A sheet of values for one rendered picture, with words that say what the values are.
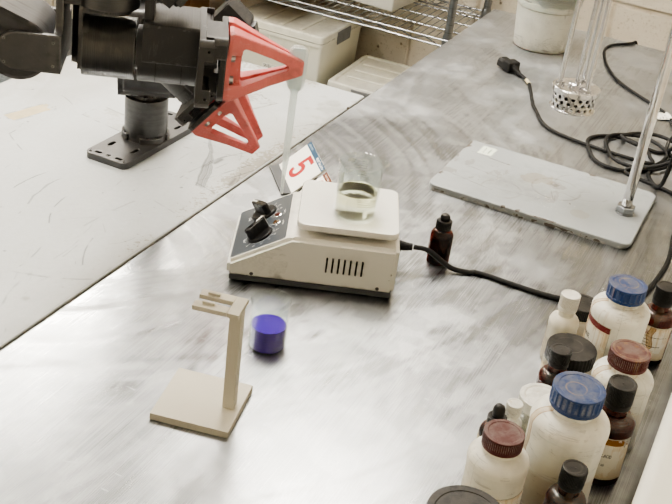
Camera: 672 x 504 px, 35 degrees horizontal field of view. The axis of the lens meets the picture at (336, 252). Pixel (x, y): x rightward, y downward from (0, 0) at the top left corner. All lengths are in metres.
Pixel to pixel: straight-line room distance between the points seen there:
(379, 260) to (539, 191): 0.42
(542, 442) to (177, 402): 0.36
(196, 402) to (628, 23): 2.76
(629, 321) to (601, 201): 0.46
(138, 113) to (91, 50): 0.58
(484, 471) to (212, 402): 0.29
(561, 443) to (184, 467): 0.34
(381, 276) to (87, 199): 0.42
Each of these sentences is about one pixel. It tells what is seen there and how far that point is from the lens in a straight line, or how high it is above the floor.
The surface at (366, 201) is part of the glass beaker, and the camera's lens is 1.24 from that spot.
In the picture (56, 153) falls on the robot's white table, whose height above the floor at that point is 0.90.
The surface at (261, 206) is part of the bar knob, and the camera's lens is 1.31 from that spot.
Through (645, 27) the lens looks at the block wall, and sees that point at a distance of 3.63.
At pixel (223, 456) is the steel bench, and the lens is 1.03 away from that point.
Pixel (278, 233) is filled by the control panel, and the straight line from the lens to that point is 1.27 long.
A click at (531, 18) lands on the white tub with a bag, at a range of 2.22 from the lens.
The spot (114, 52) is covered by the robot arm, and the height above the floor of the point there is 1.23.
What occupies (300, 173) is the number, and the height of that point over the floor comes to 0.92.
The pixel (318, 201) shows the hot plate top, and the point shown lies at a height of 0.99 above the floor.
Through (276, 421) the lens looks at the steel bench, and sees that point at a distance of 1.07.
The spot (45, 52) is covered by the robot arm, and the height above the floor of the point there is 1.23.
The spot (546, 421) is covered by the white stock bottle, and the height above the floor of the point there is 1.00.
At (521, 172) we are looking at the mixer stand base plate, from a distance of 1.65.
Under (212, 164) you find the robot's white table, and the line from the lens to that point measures 1.56.
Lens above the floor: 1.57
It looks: 30 degrees down
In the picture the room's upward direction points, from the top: 8 degrees clockwise
